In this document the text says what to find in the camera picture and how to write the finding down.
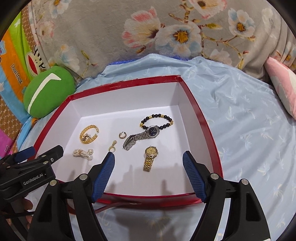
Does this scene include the pearl bracelet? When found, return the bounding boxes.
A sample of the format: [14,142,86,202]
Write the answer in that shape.
[72,148,94,161]

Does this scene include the gold chain bangle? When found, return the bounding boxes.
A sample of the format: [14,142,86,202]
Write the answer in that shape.
[79,125,99,145]

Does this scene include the gold pendant earring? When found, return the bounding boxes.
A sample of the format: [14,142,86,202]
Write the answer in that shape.
[108,140,117,153]

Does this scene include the gold wristwatch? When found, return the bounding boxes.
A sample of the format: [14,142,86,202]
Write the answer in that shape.
[143,146,158,172]

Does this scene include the red box with strap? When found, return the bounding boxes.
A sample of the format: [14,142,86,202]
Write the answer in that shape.
[34,76,223,208]

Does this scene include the silver blue-dial wristwatch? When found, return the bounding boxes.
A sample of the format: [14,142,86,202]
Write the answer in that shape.
[123,126,160,151]

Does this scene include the black and gold bead bracelet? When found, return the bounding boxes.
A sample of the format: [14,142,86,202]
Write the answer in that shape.
[139,113,174,130]

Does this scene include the person's left hand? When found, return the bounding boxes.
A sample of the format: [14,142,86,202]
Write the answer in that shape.
[6,197,34,230]

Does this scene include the green round plush cushion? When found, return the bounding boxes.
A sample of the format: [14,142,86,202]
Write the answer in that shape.
[23,66,75,118]

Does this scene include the colourful monkey cartoon sheet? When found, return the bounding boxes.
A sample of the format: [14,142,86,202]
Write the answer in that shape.
[1,6,46,157]

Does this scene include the grey floral blanket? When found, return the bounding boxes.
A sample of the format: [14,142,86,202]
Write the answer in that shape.
[28,0,295,80]

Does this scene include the blue fuzzy fabric edge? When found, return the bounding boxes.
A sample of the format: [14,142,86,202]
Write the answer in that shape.
[108,53,190,66]

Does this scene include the pink cartoon pillow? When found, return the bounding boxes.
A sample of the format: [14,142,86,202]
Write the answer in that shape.
[264,57,296,119]

